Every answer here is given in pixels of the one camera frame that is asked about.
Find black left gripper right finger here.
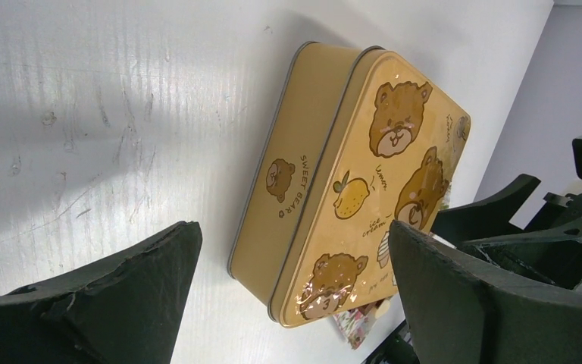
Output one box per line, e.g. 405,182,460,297
389,221,582,363

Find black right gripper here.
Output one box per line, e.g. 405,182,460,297
430,174,582,293

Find floral rectangular tray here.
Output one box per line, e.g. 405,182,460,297
333,297,391,350

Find yellow tin box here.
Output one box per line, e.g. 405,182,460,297
230,42,364,285

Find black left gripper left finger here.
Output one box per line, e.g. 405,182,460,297
0,221,202,363

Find silver tin lid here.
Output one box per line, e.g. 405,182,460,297
240,46,471,328

